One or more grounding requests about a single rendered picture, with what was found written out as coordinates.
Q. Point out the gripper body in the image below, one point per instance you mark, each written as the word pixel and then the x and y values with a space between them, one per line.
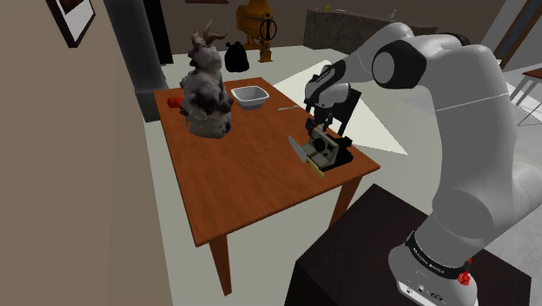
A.
pixel 325 112

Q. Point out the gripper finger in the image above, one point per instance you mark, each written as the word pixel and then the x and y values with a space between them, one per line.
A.
pixel 327 122
pixel 311 125

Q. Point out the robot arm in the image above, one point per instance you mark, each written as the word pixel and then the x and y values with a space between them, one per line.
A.
pixel 470 127

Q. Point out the black upright angular object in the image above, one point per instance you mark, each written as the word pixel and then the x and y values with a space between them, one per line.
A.
pixel 350 111

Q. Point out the silver fork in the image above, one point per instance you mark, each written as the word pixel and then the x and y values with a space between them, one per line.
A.
pixel 288 108

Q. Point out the white square bowl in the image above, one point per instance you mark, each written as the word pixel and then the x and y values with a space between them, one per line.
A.
pixel 250 95

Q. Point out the brown wooden table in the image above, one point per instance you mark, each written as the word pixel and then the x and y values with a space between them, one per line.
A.
pixel 250 169

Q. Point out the dark stone counter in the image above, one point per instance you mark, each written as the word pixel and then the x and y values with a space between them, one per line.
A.
pixel 334 31

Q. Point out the black bag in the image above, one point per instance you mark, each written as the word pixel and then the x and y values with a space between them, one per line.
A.
pixel 236 57

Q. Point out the grey horned goat figure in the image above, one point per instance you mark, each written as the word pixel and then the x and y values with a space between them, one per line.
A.
pixel 207 97

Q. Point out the orange mixer machine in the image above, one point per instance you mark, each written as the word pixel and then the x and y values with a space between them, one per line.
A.
pixel 253 23

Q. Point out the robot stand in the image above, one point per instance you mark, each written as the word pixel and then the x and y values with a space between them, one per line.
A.
pixel 360 254

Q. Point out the red round fruit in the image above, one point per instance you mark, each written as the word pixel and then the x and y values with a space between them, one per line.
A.
pixel 174 102

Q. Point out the brown-framed door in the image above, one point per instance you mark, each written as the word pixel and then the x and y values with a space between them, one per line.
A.
pixel 514 29

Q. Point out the white-legged side table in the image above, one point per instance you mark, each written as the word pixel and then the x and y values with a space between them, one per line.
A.
pixel 534 74

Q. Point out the white instant camera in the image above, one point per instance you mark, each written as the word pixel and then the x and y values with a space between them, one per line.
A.
pixel 324 146

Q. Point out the dark framed wall picture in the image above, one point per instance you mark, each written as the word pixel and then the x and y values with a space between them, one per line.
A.
pixel 76 19

